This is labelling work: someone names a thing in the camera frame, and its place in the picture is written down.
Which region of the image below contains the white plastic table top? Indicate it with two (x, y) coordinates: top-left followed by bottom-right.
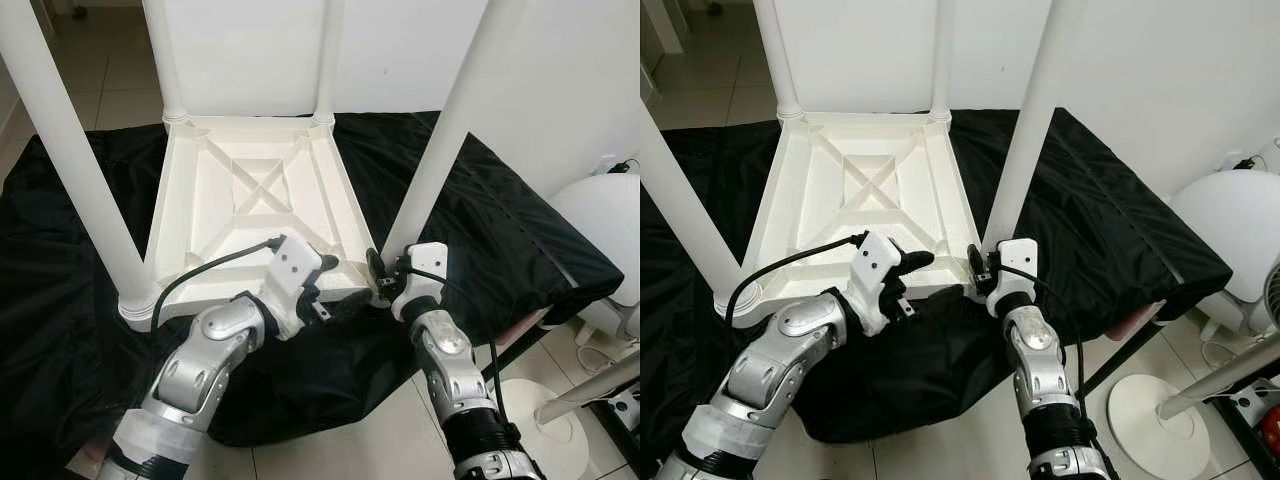
(715, 108), (991, 326)
(118, 112), (381, 331)

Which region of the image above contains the white plastic table leg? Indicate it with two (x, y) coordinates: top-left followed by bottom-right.
(928, 0), (956, 121)
(312, 0), (346, 126)
(640, 95), (759, 319)
(980, 0), (1089, 251)
(140, 0), (191, 126)
(0, 0), (161, 321)
(752, 0), (806, 121)
(378, 0), (526, 261)

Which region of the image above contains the black table cloth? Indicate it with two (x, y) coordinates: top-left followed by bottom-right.
(0, 110), (626, 471)
(640, 106), (1233, 461)

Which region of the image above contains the dark grey metal table leg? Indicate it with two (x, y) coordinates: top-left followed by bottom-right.
(1082, 320), (1166, 396)
(495, 320), (561, 376)

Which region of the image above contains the white round stand base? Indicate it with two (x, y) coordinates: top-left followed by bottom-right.
(497, 378), (593, 480)
(1107, 373), (1213, 480)

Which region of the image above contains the small white plastic object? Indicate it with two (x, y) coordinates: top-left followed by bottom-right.
(578, 300), (641, 346)
(1198, 300), (1261, 351)

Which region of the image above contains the white stand pole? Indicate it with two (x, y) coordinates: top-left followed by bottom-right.
(535, 355), (641, 426)
(1158, 345), (1280, 423)

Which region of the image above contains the white electrical box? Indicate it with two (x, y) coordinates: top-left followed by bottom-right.
(1232, 382), (1280, 426)
(605, 388), (641, 431)

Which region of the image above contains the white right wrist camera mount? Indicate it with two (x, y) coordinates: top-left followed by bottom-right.
(985, 238), (1039, 319)
(390, 243), (449, 323)

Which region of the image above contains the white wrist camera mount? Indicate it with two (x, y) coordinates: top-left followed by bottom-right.
(985, 238), (1039, 319)
(390, 243), (449, 323)
(848, 230), (906, 336)
(262, 235), (326, 341)

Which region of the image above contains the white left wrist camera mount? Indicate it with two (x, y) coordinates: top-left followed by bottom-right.
(848, 230), (906, 336)
(262, 235), (326, 341)

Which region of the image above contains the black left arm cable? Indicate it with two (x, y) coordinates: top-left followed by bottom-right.
(725, 230), (869, 321)
(150, 235), (286, 336)

